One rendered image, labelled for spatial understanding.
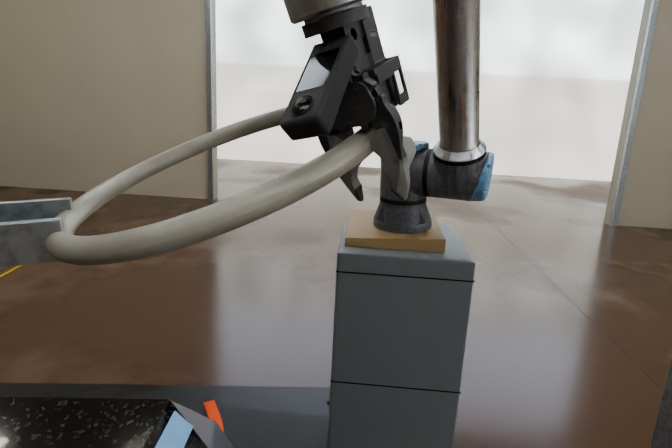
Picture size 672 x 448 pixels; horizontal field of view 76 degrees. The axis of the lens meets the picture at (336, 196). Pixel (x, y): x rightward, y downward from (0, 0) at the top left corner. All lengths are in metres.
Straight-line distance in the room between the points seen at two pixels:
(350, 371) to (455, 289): 0.41
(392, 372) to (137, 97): 5.01
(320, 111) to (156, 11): 5.49
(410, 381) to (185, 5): 4.99
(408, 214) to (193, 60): 4.54
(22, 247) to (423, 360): 1.12
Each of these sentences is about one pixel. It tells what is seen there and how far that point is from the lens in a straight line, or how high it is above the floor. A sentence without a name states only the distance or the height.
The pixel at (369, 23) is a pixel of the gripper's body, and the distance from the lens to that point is 0.51.
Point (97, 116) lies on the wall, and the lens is 6.18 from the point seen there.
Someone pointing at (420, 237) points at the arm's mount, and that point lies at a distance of 1.34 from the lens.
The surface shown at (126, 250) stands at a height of 1.13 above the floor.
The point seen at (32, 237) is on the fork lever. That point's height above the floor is 1.11.
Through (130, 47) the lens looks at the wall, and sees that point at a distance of 5.95.
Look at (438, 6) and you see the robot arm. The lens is 1.13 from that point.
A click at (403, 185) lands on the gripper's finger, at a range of 0.49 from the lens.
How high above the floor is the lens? 1.28
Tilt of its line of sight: 12 degrees down
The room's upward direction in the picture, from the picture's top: 3 degrees clockwise
